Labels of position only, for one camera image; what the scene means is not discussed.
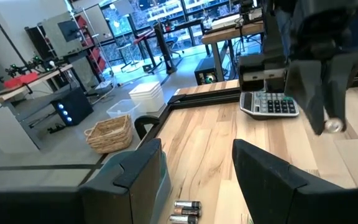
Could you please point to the dark teal plastic bin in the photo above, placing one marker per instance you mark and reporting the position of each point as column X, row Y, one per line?
column 165, row 186

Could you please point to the red tray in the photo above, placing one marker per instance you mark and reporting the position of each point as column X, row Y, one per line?
column 20, row 80

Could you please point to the wooden top workbench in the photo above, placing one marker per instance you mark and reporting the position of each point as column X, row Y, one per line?
column 228, row 33

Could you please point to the white stacked plastic bins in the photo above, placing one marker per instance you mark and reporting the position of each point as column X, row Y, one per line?
column 148, row 96

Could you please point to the white cabinet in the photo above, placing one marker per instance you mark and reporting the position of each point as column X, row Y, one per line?
column 5, row 130

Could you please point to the small AAA battery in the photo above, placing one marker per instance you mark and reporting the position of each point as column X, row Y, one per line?
column 187, row 204
column 183, row 219
column 186, row 211

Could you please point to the wooden background table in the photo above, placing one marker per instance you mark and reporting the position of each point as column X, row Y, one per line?
column 42, row 76

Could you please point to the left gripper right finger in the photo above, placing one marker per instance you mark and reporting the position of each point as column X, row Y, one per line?
column 269, row 193

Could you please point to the grey desk calculator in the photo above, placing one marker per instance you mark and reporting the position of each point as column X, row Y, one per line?
column 259, row 104

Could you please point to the clear plastic tub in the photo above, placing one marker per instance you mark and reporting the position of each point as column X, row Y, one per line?
column 121, row 107

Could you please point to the black power strip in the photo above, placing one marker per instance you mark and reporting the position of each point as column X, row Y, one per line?
column 56, row 127

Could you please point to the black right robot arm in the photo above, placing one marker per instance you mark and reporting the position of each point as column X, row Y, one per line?
column 273, row 37

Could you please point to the black cabinet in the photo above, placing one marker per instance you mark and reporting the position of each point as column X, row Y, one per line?
column 36, row 43

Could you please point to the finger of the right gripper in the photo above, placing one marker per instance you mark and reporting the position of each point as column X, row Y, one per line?
column 343, row 87
column 306, row 87

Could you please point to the black equipment box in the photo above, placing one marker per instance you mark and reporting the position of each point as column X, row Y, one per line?
column 202, row 67

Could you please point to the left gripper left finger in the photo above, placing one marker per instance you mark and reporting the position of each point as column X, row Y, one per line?
column 135, row 193

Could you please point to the wicker basket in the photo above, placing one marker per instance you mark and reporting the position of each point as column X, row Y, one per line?
column 109, row 135

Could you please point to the black curved frame bracket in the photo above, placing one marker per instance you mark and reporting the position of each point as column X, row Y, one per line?
column 141, row 121

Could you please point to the black standing desk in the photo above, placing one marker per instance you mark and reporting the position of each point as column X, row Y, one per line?
column 163, row 46

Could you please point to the black computer tower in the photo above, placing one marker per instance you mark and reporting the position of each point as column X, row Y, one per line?
column 76, row 105

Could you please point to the black background robot arm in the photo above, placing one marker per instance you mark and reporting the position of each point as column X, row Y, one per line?
column 14, row 69
column 37, row 60

